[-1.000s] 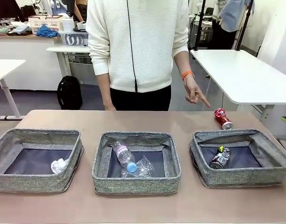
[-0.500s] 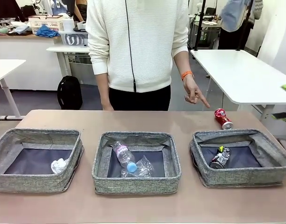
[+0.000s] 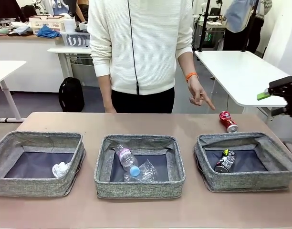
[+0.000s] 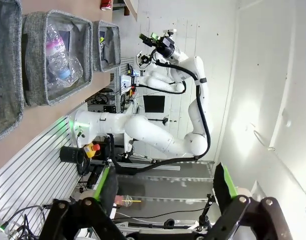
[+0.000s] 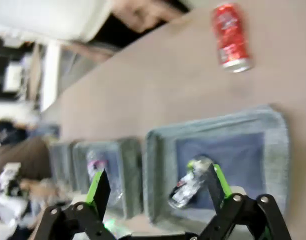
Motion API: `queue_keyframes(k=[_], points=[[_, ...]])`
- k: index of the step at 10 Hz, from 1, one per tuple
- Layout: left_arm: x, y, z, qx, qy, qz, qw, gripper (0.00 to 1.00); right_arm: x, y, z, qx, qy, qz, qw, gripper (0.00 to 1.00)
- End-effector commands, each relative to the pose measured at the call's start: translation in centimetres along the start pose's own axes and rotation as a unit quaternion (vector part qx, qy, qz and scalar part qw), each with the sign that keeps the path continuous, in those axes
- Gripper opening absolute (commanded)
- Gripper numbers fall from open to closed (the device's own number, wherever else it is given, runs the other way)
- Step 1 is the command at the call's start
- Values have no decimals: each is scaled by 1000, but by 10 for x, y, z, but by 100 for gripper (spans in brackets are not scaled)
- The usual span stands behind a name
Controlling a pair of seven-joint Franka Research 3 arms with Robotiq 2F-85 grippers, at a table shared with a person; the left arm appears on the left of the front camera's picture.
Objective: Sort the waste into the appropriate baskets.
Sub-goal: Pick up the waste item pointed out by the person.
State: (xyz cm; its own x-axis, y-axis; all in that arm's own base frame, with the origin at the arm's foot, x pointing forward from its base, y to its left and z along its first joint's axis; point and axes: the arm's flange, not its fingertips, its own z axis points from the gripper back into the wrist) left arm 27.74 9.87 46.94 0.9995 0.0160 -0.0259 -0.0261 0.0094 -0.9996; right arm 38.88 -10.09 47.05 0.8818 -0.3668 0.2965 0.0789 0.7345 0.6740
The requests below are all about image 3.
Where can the black backpack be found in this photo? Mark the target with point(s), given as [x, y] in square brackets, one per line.
[71, 95]

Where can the person's left forearm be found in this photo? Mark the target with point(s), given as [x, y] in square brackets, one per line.
[186, 63]

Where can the person in patterned sweater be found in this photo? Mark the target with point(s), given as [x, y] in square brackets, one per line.
[261, 26]

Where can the white ribbed sweater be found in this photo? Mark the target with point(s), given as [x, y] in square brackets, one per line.
[146, 43]

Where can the clear plastic storage box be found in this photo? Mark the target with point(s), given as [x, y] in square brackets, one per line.
[75, 39]

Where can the clear plastic cup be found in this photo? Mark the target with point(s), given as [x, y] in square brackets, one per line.
[148, 173]

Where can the wooden top counter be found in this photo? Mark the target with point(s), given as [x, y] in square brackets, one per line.
[24, 52]

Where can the white plastic container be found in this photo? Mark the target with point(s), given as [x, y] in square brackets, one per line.
[69, 25]

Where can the white paper ball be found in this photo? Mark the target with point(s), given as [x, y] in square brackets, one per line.
[61, 169]

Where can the person's left hand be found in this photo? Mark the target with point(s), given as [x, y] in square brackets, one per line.
[198, 91]

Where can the clear water bottle blue cap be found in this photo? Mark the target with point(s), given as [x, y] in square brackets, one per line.
[127, 158]

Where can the large white table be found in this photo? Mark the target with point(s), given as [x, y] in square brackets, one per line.
[241, 76]

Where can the black stand pole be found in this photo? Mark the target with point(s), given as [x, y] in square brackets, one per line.
[204, 23]
[249, 26]

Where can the blue cloth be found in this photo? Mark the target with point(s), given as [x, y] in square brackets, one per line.
[48, 32]

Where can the white plastic crate basket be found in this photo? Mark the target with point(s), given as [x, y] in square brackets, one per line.
[47, 22]

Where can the person's right forearm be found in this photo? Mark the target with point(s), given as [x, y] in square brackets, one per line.
[105, 90]

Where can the crushed black silver can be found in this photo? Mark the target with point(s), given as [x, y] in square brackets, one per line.
[224, 162]

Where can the grey fabric basket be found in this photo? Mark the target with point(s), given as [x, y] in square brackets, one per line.
[243, 181]
[138, 189]
[41, 186]

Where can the pile of grey clothes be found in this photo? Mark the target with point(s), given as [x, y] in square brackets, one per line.
[19, 30]

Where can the orange wrist watch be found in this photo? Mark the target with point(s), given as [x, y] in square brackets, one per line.
[191, 76]

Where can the crushed red soda can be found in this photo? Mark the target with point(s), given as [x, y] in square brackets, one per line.
[228, 121]

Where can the white background table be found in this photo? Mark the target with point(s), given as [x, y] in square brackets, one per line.
[69, 50]

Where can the cluttered background workbench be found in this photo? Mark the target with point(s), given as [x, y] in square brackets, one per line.
[209, 31]

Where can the black trousers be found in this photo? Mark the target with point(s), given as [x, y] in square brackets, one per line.
[141, 101]

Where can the person in dark top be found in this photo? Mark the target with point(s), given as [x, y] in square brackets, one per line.
[81, 9]

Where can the person's right hand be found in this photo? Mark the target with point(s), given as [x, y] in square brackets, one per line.
[110, 109]

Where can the person in blue shirt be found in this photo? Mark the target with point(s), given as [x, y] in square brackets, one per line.
[235, 19]

